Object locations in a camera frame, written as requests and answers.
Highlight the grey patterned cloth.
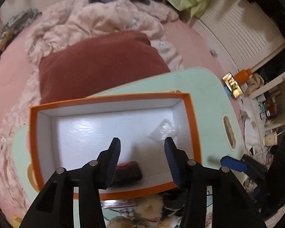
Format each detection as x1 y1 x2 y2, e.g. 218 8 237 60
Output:
1 8 42 37

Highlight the dark red pillow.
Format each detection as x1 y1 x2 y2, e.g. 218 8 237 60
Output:
39 30 171 105

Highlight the cream cup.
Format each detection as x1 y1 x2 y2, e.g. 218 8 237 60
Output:
262 133 278 146

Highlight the beige crumpled cloth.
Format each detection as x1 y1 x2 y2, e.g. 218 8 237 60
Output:
246 73 265 95

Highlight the glossy black pouch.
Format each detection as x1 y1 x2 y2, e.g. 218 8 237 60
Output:
114 161 143 183

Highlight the white slatted door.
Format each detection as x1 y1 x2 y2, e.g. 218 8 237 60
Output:
192 0 285 72

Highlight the orange gradient cardboard box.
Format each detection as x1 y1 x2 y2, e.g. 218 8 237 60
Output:
29 93 202 201

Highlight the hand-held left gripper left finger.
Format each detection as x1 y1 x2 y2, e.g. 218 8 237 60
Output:
20 137 121 228

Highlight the smartphone with lit screen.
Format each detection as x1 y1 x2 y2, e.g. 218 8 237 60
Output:
222 72 243 99

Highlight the pink floral quilt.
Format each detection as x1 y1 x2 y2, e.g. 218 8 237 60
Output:
0 0 184 219

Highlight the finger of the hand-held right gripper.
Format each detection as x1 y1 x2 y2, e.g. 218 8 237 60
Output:
220 154 269 179
249 185 263 201

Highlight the grey fluffy pom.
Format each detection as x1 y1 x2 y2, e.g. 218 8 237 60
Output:
135 195 164 221

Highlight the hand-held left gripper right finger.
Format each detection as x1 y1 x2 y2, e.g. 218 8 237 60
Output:
164 136 268 228

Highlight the peach plush toy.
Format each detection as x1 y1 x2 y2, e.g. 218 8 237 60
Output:
107 217 133 228

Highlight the black crumpled bag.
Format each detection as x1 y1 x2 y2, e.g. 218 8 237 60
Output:
163 190 184 216

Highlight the cluster of small jars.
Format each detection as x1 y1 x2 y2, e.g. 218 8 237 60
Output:
258 90 284 121

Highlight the clear plastic packet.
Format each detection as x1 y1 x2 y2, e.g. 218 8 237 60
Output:
147 119 177 145

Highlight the orange bottle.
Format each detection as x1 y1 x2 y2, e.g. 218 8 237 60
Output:
234 68 253 85

